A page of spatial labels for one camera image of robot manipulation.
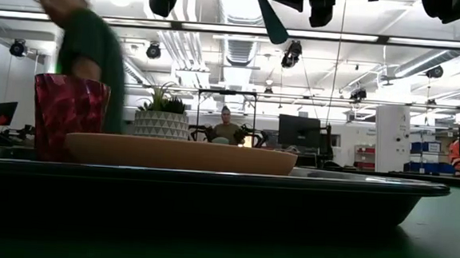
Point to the teal utensil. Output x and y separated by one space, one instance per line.
272 23

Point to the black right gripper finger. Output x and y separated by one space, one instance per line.
321 16

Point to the dark metal tray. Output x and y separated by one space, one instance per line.
210 196

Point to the tan round plate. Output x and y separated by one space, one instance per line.
180 154

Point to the white pillar cabinet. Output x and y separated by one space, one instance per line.
392 137

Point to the blue storage bin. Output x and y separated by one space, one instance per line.
425 147
431 168

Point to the red faceted cup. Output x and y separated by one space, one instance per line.
68 115

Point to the green potted plant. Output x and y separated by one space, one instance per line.
161 101

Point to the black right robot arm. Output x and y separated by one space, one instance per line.
457 9

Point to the red bin shelf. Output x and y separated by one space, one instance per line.
364 155

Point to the black hanging ceiling camera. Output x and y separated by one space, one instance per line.
358 94
291 54
17 48
153 51
434 72

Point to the black overhead frame beam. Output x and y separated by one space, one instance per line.
236 29

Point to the small black monitor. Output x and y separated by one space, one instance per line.
5 112

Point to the black background robot arms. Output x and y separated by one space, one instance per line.
253 136

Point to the white triangle-patterned planter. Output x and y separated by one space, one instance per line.
161 125

